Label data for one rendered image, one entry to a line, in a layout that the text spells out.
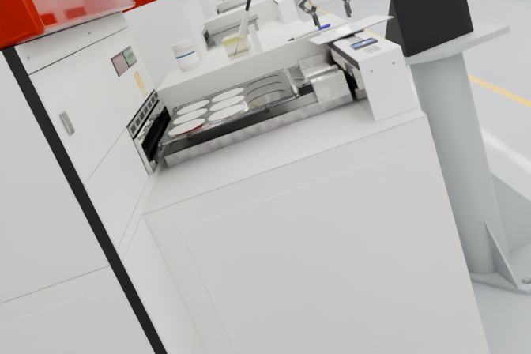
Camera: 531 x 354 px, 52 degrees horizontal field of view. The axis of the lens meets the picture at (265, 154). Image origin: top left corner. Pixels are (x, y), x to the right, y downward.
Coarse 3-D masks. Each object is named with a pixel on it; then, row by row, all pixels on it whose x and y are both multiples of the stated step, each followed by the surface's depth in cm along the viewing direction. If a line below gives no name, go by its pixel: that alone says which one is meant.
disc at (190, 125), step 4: (192, 120) 145; (196, 120) 143; (200, 120) 142; (204, 120) 140; (184, 124) 144; (188, 124) 142; (192, 124) 141; (196, 124) 139; (200, 124) 138; (176, 128) 143; (180, 128) 141; (184, 128) 140; (188, 128) 138; (192, 128) 137; (172, 132) 140; (176, 132) 138; (180, 132) 137
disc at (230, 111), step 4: (240, 104) 142; (224, 108) 144; (228, 108) 143; (232, 108) 141; (236, 108) 140; (240, 108) 138; (216, 112) 144; (220, 112) 142; (224, 112) 140; (228, 112) 139; (232, 112) 137; (212, 116) 141; (216, 116) 140; (220, 116) 138; (224, 116) 136; (212, 120) 137
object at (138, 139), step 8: (160, 104) 164; (152, 112) 151; (160, 112) 160; (168, 112) 171; (144, 120) 145; (152, 120) 147; (168, 120) 169; (144, 128) 136; (152, 128) 144; (136, 136) 130; (144, 136) 134; (160, 136) 153; (136, 144) 128; (144, 152) 129; (152, 152) 140; (160, 152) 144; (144, 160) 130; (152, 160) 133; (152, 168) 131
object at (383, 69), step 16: (368, 32) 139; (368, 48) 123; (384, 48) 116; (400, 48) 114; (368, 64) 114; (384, 64) 115; (400, 64) 115; (368, 80) 115; (384, 80) 116; (400, 80) 116; (368, 96) 117; (384, 96) 117; (400, 96) 117; (384, 112) 118; (400, 112) 118
